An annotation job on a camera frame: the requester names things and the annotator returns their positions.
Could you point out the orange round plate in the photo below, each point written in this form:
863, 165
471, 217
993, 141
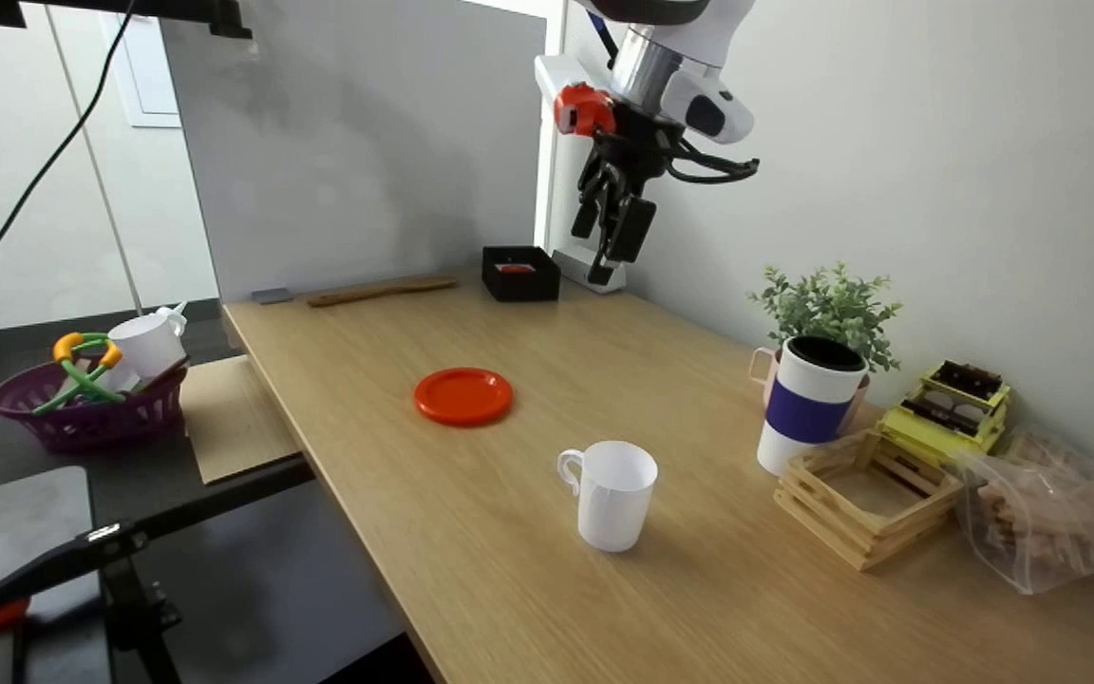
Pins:
465, 397

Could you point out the purple plastic basket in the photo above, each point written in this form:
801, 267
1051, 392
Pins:
88, 425

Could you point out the cardboard sheet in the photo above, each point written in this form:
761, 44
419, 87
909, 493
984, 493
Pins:
232, 419

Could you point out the yellow green box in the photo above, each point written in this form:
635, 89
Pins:
956, 411

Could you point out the small wooden crate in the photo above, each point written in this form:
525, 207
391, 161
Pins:
868, 501

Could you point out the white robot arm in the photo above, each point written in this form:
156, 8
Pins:
665, 87

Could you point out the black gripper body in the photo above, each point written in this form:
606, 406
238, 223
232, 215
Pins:
628, 155

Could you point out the clear bag of wooden pieces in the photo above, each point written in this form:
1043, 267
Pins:
1031, 515

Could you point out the black tripod stand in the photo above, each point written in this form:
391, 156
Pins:
133, 614

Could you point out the white and blue tumbler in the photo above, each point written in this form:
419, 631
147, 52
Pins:
808, 397

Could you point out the orange wrist camera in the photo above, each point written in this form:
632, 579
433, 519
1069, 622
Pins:
585, 113

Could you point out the long wooden stick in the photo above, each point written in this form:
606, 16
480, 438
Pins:
356, 294

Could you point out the white plastic mug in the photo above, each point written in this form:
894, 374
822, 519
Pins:
613, 486

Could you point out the black tray with red item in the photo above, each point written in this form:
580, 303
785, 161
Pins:
519, 275

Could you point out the green potted plant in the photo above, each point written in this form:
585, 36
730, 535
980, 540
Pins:
836, 306

